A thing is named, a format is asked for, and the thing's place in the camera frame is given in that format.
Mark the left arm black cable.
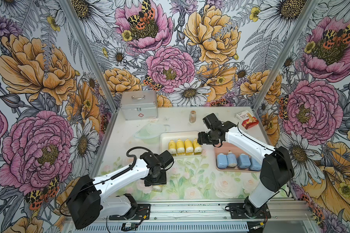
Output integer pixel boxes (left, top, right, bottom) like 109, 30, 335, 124
58, 146, 154, 217

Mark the yellow sharpener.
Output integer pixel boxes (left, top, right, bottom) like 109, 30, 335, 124
168, 140, 177, 155
176, 139, 185, 155
153, 185, 163, 192
193, 139, 203, 155
184, 139, 194, 155

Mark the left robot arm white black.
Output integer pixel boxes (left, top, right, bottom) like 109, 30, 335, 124
65, 147, 174, 230

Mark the red white cardboard box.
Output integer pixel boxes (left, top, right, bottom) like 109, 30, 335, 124
236, 110, 259, 130

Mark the aluminium corner post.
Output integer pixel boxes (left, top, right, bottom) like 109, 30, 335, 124
251, 0, 319, 111
57, 0, 119, 113

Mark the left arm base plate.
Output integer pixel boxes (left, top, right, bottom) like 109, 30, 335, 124
109, 203, 151, 220

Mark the left aluminium corner post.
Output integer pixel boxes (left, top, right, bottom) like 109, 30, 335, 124
57, 0, 119, 113

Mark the blue sharpener with white nozzle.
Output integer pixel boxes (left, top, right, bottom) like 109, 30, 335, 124
227, 151, 238, 168

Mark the silver aluminium first aid case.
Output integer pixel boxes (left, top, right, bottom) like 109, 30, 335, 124
121, 90, 158, 120

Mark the white rectangular tray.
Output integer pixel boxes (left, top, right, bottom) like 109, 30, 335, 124
160, 131, 204, 158

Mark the aluminium front rail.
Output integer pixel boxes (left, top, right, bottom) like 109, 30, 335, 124
91, 199, 314, 225

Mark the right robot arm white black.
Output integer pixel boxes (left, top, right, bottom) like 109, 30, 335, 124
198, 113, 294, 218

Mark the right aluminium corner post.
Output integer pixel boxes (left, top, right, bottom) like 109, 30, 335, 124
251, 0, 319, 111

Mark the pink rectangular tray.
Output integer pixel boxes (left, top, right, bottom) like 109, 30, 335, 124
214, 143, 260, 173

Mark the white vented cable duct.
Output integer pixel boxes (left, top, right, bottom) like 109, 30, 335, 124
73, 221, 249, 233

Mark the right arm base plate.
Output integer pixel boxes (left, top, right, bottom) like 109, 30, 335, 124
225, 203, 271, 219

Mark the small glass bottle brown cap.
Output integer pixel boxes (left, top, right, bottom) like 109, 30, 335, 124
189, 110, 196, 123

